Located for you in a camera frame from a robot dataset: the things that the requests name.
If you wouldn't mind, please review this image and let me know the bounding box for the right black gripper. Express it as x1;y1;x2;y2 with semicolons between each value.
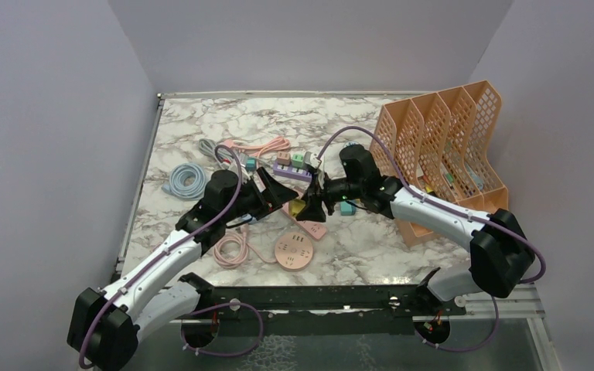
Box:
296;169;364;221

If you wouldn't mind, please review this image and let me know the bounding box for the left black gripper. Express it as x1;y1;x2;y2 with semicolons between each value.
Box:
223;168;299;223

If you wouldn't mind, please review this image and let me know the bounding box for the yellow charger plug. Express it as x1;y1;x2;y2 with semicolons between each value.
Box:
288;199;306;217

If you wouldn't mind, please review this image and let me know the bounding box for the pink dual USB charger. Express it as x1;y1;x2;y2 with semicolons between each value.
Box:
276;151;292;166

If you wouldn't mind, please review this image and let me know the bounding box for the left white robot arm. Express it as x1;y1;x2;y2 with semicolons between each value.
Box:
67;168;298;370

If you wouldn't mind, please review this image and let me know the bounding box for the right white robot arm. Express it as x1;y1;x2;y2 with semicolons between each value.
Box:
296;145;535;315

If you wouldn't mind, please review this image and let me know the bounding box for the teal charger plug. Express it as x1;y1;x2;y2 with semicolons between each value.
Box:
340;201;357;216

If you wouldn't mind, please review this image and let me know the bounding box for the green charger plug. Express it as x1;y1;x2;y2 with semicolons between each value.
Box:
291;153;304;169

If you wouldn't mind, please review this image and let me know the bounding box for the pink long power strip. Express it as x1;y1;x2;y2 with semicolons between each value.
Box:
282;201;327;240

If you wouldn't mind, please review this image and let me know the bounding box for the purple power strip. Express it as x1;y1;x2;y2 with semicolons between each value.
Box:
272;162;312;182

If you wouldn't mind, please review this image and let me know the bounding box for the blue round power socket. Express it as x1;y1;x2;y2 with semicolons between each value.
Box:
235;214;258;226

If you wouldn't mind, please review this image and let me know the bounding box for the pink round power socket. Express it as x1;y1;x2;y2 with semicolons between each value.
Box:
275;232;314;271

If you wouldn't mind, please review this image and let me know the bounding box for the orange mesh file organizer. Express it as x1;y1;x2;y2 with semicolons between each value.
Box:
368;80;510;248

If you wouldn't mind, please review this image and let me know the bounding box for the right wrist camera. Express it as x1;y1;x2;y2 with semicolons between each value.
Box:
302;151;322;172

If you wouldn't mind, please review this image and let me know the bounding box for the salmon coiled cable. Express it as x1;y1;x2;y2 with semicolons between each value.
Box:
223;136;293;164

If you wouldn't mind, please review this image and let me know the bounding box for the pink coiled cable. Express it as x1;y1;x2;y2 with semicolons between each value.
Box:
213;225;278;270

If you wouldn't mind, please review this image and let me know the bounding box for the grey coiled cable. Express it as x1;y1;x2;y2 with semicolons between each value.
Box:
197;138;239;172

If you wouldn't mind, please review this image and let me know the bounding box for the blue coiled cable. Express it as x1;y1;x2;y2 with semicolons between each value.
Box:
161;162;207;199

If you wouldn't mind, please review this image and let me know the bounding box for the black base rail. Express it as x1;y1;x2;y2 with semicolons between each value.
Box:
179;273;466;337

